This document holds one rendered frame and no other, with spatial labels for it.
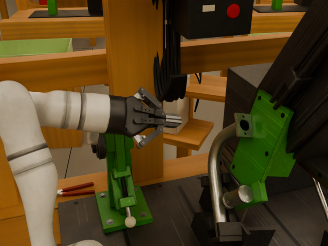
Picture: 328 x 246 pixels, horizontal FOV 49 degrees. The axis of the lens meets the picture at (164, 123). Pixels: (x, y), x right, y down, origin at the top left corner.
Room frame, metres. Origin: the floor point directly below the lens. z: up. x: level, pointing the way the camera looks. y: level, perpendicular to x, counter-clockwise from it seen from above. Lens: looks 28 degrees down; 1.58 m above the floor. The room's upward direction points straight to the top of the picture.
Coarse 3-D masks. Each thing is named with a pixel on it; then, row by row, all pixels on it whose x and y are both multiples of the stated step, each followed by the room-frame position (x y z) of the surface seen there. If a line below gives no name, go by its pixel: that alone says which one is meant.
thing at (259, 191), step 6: (252, 186) 0.62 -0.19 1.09; (258, 186) 0.61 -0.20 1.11; (264, 186) 0.61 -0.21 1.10; (258, 192) 0.60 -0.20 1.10; (264, 192) 0.60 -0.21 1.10; (258, 198) 0.59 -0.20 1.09; (264, 198) 0.59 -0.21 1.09; (240, 204) 0.63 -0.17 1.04; (246, 204) 0.62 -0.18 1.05; (252, 204) 0.60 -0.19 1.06; (258, 204) 0.60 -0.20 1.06
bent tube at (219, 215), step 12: (240, 120) 0.70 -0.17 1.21; (228, 132) 0.72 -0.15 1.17; (240, 132) 0.68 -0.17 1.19; (252, 132) 0.69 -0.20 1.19; (216, 144) 0.75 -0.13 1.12; (216, 156) 0.74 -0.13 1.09; (216, 168) 0.73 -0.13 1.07; (216, 180) 0.71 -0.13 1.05; (216, 192) 0.68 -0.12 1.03; (216, 204) 0.66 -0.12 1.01; (216, 216) 0.64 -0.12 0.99; (216, 228) 0.62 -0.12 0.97
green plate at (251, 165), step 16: (256, 96) 0.73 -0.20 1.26; (256, 112) 0.71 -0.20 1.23; (272, 112) 0.67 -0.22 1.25; (288, 112) 0.63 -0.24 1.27; (256, 128) 0.69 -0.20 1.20; (272, 128) 0.65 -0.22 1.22; (240, 144) 0.72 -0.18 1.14; (256, 144) 0.67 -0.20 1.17; (272, 144) 0.63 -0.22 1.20; (240, 160) 0.70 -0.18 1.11; (256, 160) 0.65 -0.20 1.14; (272, 160) 0.62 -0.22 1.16; (288, 160) 0.65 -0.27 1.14; (240, 176) 0.67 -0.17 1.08; (256, 176) 0.63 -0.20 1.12; (272, 176) 0.64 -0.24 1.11
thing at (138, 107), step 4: (136, 104) 0.64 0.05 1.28; (136, 108) 0.64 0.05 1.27; (140, 108) 0.64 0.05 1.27; (144, 108) 0.64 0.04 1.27; (148, 108) 0.65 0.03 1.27; (152, 108) 0.65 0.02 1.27; (144, 112) 0.64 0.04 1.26; (148, 112) 0.64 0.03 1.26; (152, 112) 0.64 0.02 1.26; (156, 112) 0.65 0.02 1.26; (160, 112) 0.66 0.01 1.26; (152, 116) 0.65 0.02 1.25; (156, 116) 0.65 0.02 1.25; (160, 116) 0.65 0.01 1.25
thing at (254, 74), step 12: (228, 72) 0.96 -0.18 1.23; (240, 72) 0.93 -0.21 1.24; (252, 72) 0.93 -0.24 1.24; (264, 72) 0.93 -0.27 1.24; (228, 84) 0.96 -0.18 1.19; (240, 84) 0.90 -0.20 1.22; (252, 84) 0.84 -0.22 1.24; (228, 96) 0.94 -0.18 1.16; (240, 96) 0.89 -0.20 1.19; (228, 108) 0.94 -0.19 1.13; (240, 108) 0.88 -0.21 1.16; (228, 120) 0.93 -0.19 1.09; (228, 144) 0.92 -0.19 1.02; (300, 168) 0.85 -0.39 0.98; (276, 180) 0.83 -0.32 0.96; (288, 180) 0.84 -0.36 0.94; (300, 180) 0.86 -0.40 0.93; (276, 192) 0.83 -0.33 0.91
